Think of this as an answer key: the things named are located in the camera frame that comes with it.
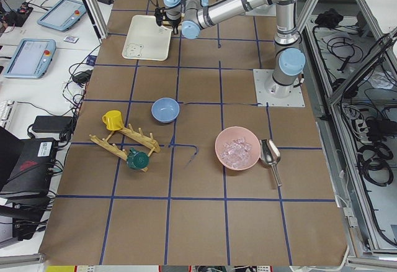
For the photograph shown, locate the cream bear tray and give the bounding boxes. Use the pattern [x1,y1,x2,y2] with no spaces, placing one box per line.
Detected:
[122,15,172,61]

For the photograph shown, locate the wooden drying rack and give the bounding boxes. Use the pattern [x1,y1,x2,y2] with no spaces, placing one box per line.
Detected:
[89,123,162,173]

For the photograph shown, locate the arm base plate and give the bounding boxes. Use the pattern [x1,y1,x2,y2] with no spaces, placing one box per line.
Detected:
[245,4,276,17]
[253,69,305,107]

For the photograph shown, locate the pink bowl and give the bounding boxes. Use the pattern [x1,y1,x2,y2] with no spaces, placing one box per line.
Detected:
[215,126,261,171]

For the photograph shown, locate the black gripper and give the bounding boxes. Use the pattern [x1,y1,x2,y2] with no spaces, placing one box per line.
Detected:
[154,7,180,35]

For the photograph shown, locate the metal scoop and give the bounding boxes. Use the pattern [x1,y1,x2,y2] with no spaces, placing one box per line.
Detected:
[260,139,282,187]

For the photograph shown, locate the aluminium frame post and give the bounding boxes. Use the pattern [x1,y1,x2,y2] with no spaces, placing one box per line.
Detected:
[82,0,109,40]

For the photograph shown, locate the cream round plate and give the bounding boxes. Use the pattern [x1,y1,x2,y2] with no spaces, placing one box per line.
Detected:
[161,21,174,31]

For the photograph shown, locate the yellow cup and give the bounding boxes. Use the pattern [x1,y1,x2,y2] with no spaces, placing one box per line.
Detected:
[102,110,124,131]

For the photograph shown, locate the teach pendant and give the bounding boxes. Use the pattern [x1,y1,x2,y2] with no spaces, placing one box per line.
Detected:
[37,0,86,32]
[4,39,56,79]

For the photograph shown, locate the dark green cup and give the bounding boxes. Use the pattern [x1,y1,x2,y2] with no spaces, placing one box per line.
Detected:
[127,148,149,170]

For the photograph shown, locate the black power adapter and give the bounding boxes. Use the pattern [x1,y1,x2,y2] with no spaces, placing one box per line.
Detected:
[32,116,72,134]

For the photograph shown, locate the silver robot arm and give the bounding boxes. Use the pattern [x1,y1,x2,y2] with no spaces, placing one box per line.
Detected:
[154,0,302,95]

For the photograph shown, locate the far teach pendant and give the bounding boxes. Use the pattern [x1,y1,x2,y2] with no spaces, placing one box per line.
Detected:
[37,0,86,32]

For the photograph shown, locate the clear ice cubes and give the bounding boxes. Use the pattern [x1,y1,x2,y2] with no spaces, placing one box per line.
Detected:
[220,138,252,168]

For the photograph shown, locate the blue bowl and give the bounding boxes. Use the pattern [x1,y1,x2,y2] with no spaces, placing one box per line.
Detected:
[151,97,180,123]

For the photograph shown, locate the near teach pendant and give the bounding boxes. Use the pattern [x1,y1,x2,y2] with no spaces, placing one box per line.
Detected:
[4,39,56,79]

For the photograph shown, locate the black laptop computer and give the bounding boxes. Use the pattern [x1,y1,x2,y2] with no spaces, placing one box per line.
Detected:
[1,127,58,247]

